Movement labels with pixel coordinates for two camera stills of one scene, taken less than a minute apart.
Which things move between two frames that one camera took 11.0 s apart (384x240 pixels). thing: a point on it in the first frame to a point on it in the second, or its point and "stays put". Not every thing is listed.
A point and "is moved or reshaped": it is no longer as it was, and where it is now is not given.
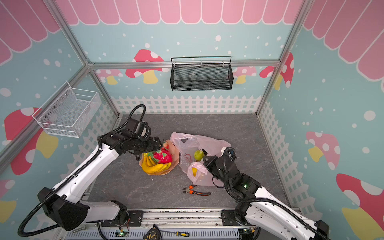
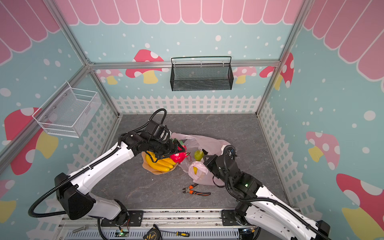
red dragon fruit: x=163 y=156 is moved or reshaped
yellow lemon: x=194 y=171 stays put
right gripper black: x=209 y=162 stays put
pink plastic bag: x=197 y=172 stays put
